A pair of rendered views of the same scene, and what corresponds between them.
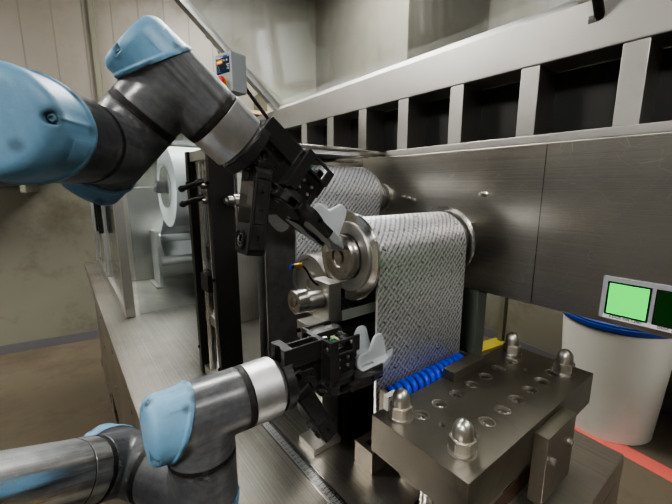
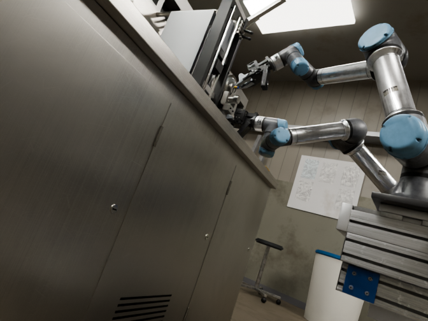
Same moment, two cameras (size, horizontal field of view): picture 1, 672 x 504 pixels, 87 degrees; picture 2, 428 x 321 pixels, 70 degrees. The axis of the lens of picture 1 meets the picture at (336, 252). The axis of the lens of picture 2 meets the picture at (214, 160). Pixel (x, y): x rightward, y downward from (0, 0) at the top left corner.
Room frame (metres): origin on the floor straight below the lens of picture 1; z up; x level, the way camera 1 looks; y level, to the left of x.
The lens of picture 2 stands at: (1.11, 1.36, 0.55)
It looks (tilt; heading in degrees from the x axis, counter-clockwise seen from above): 12 degrees up; 247
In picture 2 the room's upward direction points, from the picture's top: 20 degrees clockwise
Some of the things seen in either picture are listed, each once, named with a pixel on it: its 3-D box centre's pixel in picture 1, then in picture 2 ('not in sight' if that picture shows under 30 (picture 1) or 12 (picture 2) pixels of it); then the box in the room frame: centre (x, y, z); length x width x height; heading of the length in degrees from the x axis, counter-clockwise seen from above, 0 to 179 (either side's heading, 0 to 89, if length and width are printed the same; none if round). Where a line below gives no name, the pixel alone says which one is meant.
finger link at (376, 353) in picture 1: (377, 350); not in sight; (0.51, -0.06, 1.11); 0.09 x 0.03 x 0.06; 127
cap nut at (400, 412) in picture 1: (401, 402); not in sight; (0.47, -0.10, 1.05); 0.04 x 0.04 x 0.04
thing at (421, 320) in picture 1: (422, 327); not in sight; (0.61, -0.16, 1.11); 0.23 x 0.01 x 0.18; 128
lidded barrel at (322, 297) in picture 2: not in sight; (335, 291); (-1.88, -1.21, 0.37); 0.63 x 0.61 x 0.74; 120
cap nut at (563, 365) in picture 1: (564, 360); not in sight; (0.60, -0.41, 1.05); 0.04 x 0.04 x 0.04
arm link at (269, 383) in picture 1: (260, 388); (259, 123); (0.41, 0.10, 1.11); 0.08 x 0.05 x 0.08; 38
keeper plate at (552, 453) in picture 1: (554, 455); not in sight; (0.47, -0.33, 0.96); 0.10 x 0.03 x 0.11; 128
